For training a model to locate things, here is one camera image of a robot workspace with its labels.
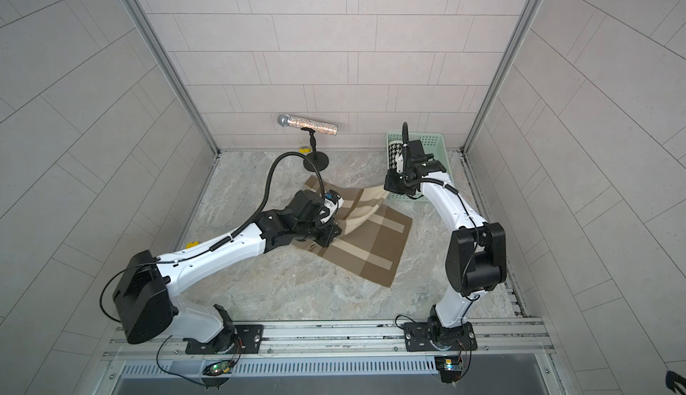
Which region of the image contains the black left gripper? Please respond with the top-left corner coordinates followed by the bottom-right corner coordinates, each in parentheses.
top-left (293, 215), bottom-right (347, 247)

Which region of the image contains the black white houndstooth scarf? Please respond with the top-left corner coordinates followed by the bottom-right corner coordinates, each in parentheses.
top-left (388, 139), bottom-right (404, 173)

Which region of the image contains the brown beige plaid blanket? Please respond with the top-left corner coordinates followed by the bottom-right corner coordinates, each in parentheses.
top-left (291, 183), bottom-right (413, 288)

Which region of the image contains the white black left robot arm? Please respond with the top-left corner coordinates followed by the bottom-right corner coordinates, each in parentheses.
top-left (113, 191), bottom-right (344, 353)

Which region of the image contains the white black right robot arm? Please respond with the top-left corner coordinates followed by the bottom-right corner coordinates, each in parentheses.
top-left (384, 139), bottom-right (507, 350)

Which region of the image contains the mint green plastic basket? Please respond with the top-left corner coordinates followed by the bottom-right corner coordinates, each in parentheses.
top-left (386, 130), bottom-right (453, 202)

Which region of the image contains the black microphone stand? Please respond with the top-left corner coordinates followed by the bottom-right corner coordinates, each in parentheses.
top-left (302, 128), bottom-right (330, 172)

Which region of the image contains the glitter microphone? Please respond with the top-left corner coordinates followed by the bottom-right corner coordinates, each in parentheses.
top-left (277, 114), bottom-right (339, 136)

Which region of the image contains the left green circuit board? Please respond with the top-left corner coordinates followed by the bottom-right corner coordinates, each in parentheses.
top-left (202, 360), bottom-right (234, 377)

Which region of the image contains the green circuit board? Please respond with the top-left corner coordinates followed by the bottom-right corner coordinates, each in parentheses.
top-left (202, 360), bottom-right (234, 377)
top-left (434, 356), bottom-right (464, 384)

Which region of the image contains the right green circuit board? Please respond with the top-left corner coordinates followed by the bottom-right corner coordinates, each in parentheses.
top-left (434, 356), bottom-right (464, 384)

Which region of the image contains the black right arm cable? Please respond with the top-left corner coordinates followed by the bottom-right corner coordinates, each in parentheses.
top-left (400, 122), bottom-right (483, 235)

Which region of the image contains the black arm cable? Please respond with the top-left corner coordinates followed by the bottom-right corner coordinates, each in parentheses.
top-left (400, 122), bottom-right (483, 235)
top-left (208, 151), bottom-right (327, 251)

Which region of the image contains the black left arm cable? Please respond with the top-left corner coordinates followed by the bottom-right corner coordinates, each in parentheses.
top-left (208, 151), bottom-right (327, 251)

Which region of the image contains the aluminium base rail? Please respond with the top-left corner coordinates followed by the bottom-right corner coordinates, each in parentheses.
top-left (98, 318), bottom-right (559, 387)

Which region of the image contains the aluminium corner post right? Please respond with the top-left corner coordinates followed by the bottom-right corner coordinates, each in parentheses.
top-left (462, 0), bottom-right (543, 155)

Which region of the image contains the aluminium corner post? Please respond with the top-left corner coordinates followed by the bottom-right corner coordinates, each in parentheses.
top-left (462, 0), bottom-right (543, 155)
top-left (121, 0), bottom-right (221, 157)

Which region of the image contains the aluminium corner post left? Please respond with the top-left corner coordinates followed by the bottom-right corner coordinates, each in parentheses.
top-left (121, 0), bottom-right (221, 157)

